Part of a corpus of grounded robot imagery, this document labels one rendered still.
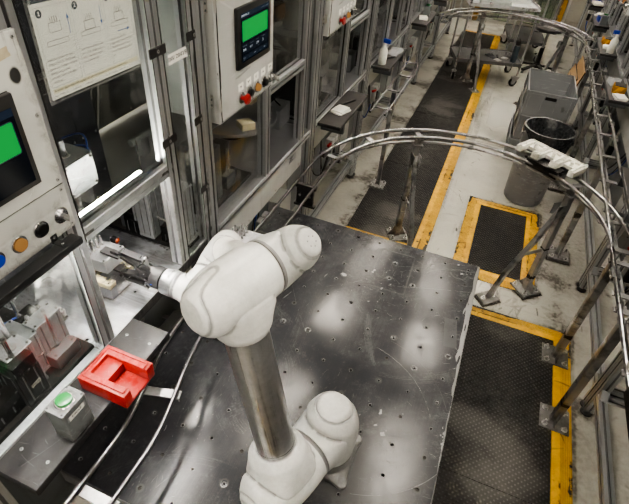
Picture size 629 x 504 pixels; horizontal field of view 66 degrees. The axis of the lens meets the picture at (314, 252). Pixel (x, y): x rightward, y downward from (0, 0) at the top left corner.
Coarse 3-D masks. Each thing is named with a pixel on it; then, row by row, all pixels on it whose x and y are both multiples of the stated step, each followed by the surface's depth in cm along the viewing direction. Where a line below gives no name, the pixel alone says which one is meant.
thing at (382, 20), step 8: (384, 0) 342; (408, 0) 415; (384, 8) 348; (408, 8) 425; (384, 16) 355; (384, 24) 362; (376, 32) 347; (384, 32) 369; (376, 40) 354; (376, 48) 361
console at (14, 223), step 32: (0, 32) 88; (0, 64) 89; (0, 96) 90; (32, 96) 97; (32, 128) 100; (32, 160) 101; (32, 192) 104; (64, 192) 113; (0, 224) 99; (32, 224) 107; (64, 224) 116
